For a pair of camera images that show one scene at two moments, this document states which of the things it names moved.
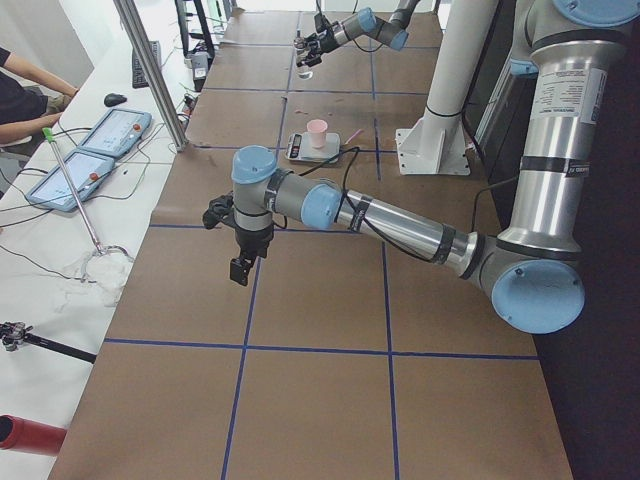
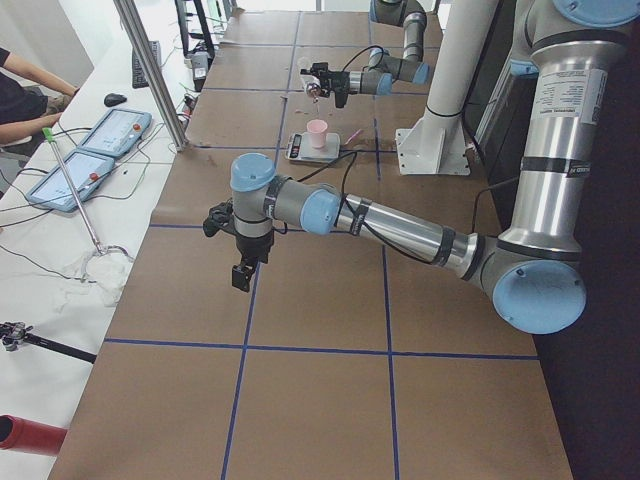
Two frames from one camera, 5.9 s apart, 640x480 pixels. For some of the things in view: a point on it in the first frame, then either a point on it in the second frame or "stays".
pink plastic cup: [317, 128] stays
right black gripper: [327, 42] -> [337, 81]
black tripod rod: [14, 333] stays
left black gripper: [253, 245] stays
